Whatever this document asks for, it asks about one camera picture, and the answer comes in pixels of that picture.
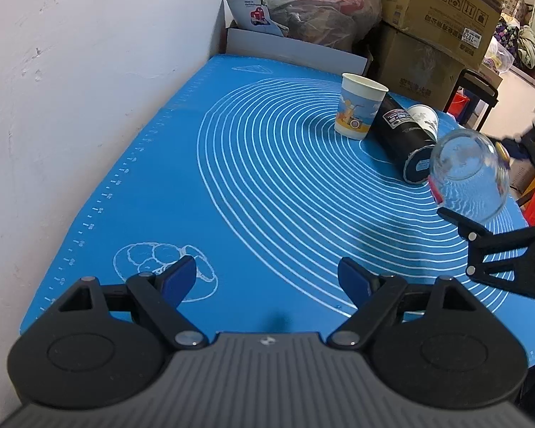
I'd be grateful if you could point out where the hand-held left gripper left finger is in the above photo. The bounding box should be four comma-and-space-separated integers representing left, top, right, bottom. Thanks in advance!
58, 255, 207, 351

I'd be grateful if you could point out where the small white plastic bag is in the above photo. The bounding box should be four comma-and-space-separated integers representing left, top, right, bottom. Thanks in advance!
483, 38, 516, 75

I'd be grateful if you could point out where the red plastic bin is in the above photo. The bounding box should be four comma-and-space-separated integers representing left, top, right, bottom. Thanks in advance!
445, 95, 470, 120

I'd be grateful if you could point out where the white cardboard box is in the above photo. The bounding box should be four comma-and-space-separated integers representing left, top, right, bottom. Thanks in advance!
223, 0, 374, 77

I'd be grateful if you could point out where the blue silicone baking mat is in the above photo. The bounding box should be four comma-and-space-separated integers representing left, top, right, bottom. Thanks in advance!
20, 55, 535, 363

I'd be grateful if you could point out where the white printed card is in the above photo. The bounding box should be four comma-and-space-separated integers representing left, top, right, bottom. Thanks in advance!
231, 0, 287, 37

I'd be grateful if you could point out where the large brown cardboard box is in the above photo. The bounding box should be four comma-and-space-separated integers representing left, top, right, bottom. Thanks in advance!
380, 0, 514, 61

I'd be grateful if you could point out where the clear plastic bag of goods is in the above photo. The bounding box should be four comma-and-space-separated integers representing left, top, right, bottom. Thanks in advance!
255, 0, 383, 53

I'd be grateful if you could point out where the clear glass cup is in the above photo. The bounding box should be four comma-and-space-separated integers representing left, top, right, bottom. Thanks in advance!
428, 128, 513, 225

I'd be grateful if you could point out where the black metal chair frame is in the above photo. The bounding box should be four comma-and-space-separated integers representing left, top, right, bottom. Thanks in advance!
443, 68, 500, 133

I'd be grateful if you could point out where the black tumbler bottle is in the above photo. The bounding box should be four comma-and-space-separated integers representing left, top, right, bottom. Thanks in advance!
373, 94, 438, 185

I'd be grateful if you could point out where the printed paper cup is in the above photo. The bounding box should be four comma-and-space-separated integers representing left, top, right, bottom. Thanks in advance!
334, 72, 389, 139

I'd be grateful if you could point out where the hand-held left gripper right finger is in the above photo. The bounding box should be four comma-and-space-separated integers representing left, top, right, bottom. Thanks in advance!
327, 257, 479, 350

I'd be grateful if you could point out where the pile of patterned clothes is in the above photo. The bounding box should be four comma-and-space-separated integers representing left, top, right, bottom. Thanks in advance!
494, 0, 535, 70

